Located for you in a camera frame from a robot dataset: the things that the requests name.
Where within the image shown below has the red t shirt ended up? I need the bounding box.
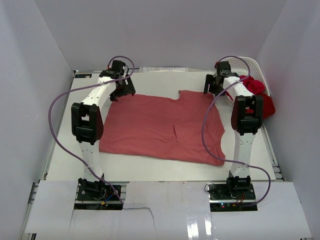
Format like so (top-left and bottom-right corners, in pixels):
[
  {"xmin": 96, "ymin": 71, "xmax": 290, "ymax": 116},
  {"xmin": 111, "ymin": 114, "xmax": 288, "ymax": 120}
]
[{"xmin": 242, "ymin": 76, "xmax": 276, "ymax": 119}]

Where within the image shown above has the salmon pink t shirt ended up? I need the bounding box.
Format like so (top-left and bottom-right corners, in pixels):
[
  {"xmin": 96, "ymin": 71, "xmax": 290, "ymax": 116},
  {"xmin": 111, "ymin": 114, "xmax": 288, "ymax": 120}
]
[{"xmin": 99, "ymin": 90, "xmax": 225, "ymax": 166}]

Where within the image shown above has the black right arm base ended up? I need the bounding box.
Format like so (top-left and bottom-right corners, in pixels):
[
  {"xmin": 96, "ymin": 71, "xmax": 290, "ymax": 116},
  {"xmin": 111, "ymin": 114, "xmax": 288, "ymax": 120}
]
[{"xmin": 204, "ymin": 182, "xmax": 258, "ymax": 213}]

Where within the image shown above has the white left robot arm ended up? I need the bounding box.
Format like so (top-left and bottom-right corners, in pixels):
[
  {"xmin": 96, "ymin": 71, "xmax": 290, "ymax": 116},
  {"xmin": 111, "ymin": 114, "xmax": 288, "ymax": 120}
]
[{"xmin": 71, "ymin": 60, "xmax": 136, "ymax": 200}]

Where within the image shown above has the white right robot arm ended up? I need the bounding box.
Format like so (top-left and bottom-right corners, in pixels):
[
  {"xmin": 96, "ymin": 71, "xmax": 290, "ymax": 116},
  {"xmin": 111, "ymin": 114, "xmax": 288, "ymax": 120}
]
[{"xmin": 203, "ymin": 60, "xmax": 264, "ymax": 200}]

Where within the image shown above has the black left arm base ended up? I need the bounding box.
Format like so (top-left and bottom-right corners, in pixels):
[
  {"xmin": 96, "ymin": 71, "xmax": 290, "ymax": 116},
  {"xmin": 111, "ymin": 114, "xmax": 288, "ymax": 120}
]
[{"xmin": 74, "ymin": 181, "xmax": 126, "ymax": 211}]

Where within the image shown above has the white plastic basket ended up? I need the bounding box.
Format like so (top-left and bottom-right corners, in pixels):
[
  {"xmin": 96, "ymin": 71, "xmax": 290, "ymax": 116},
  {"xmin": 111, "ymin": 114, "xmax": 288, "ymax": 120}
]
[{"xmin": 225, "ymin": 56, "xmax": 275, "ymax": 115}]

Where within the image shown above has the black table label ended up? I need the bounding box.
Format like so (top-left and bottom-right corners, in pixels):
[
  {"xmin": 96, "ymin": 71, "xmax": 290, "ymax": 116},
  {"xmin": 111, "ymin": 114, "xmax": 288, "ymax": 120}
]
[{"xmin": 74, "ymin": 73, "xmax": 92, "ymax": 79}]

